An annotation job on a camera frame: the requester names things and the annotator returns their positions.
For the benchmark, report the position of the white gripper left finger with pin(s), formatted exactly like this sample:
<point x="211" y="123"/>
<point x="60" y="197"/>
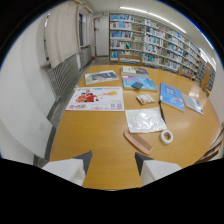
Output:
<point x="68" y="169"/>

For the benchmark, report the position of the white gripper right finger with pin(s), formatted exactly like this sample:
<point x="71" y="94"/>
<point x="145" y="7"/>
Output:
<point x="154" y="169"/>

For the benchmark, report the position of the packaged mask in clear bag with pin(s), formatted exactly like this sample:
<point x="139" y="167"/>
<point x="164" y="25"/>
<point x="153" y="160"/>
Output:
<point x="145" y="120"/>

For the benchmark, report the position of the brown wooden comb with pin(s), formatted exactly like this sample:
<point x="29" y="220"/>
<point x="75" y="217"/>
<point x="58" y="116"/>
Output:
<point x="137" y="141"/>

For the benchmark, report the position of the white tape roll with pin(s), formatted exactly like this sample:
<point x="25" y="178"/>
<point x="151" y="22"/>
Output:
<point x="166" y="136"/>

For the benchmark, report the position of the black pen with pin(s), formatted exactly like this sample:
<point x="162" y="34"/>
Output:
<point x="161" y="111"/>

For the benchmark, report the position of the small snack packet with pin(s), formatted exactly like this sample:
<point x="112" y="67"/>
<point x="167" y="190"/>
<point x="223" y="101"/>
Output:
<point x="145" y="99"/>

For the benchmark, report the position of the blue hardcover book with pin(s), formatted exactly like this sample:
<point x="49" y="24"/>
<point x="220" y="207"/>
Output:
<point x="172" y="96"/>

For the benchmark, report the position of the white poster with red figures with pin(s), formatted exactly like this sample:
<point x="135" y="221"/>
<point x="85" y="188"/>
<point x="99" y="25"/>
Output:
<point x="96" y="98"/>

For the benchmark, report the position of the light blue thin booklet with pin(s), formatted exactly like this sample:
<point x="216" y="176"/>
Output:
<point x="192" y="103"/>

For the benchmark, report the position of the small dark blue pouch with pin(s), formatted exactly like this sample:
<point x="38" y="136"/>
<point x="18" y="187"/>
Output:
<point x="137" y="85"/>

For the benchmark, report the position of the colourful blue picture book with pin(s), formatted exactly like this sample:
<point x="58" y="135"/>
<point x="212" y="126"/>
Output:
<point x="139" y="83"/>

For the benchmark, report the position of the grey radiator cover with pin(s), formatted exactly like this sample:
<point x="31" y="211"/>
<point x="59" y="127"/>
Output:
<point x="65" y="75"/>

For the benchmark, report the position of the grey cover book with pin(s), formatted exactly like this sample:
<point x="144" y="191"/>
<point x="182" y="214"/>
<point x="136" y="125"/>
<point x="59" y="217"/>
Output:
<point x="101" y="77"/>

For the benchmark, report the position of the wooden chair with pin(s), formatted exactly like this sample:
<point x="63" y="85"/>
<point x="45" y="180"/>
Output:
<point x="129" y="60"/>
<point x="205" y="80"/>
<point x="184" y="74"/>

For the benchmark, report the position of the long library bookshelf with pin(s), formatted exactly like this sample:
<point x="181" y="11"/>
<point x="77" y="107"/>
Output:
<point x="160" y="43"/>

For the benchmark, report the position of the white curtain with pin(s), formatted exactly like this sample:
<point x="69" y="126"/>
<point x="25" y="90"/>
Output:
<point x="63" y="31"/>

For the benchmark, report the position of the ceiling fluorescent light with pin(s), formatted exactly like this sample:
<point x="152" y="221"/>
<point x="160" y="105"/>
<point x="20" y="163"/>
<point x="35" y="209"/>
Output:
<point x="151" y="16"/>

